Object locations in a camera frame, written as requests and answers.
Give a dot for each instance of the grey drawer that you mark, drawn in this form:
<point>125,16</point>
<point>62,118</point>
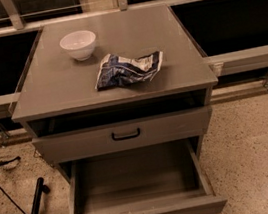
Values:
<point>111,138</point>
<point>158,179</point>

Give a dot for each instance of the grey top drawer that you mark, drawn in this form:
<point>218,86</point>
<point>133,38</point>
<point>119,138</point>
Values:
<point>111,138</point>

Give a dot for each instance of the grey drawer cabinet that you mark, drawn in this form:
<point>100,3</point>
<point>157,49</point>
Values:
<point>59,93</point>

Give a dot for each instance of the crumpled blue white chip bag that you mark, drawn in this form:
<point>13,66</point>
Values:
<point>117,71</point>

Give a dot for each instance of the white ceramic bowl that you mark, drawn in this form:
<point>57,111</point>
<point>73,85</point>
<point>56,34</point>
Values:
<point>79,44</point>

